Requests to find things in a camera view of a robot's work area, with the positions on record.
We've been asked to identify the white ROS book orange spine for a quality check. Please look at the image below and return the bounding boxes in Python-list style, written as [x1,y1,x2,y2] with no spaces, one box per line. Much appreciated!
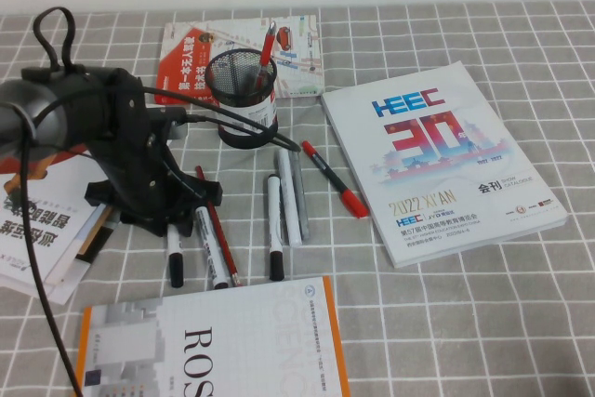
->
[73,275,350,397]

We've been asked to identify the thick dark arm cable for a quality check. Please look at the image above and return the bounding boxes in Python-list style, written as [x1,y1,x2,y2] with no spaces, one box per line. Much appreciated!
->
[0,6,86,397]

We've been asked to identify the silver grey pen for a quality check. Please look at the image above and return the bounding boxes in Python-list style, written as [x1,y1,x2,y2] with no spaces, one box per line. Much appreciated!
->
[290,150,311,245]

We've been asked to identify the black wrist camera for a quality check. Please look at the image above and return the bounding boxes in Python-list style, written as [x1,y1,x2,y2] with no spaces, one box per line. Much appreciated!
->
[144,106,189,140]

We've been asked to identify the white brochure with brown photo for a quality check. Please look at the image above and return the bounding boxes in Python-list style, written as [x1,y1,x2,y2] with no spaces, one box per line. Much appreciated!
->
[44,201,120,306]

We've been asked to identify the white marker black cap plain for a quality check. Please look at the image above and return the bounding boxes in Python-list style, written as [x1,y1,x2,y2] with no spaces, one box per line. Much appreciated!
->
[266,174,285,283]
[166,226,185,289]

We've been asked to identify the dark red pencil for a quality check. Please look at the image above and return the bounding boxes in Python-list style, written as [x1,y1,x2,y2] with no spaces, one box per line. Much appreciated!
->
[194,165,244,288]

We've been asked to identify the red and white map book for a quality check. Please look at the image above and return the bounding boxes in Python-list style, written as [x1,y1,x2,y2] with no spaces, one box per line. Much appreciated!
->
[153,14,325,108]

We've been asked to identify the white marker with printed text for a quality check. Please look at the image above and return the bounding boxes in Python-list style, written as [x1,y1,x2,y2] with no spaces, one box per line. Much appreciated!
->
[193,205,230,290]

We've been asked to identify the black mesh pen holder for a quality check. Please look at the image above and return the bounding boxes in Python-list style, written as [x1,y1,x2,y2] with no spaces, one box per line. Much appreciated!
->
[205,51,280,149]

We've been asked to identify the thin black camera cable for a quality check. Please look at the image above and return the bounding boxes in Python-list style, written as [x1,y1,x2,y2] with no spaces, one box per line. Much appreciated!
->
[138,85,302,152]

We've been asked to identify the white HEEC catalogue book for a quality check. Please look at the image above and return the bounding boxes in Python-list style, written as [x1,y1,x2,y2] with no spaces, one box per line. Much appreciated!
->
[320,60,569,270]

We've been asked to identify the white pen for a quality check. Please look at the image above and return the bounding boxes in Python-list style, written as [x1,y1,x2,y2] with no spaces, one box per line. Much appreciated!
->
[276,149,303,248]

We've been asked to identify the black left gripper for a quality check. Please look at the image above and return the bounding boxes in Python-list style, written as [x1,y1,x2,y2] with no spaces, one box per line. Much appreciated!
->
[20,64,223,239]

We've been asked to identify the red gel pen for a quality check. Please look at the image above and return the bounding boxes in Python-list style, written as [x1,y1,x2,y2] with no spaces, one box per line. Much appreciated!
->
[253,20,277,91]

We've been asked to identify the grey white checked tablecloth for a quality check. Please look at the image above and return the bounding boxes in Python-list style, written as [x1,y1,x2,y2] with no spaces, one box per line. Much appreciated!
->
[0,0,595,397]

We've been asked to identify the black pen with red caps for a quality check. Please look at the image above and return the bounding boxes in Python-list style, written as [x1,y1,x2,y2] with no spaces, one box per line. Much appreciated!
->
[300,140,370,220]

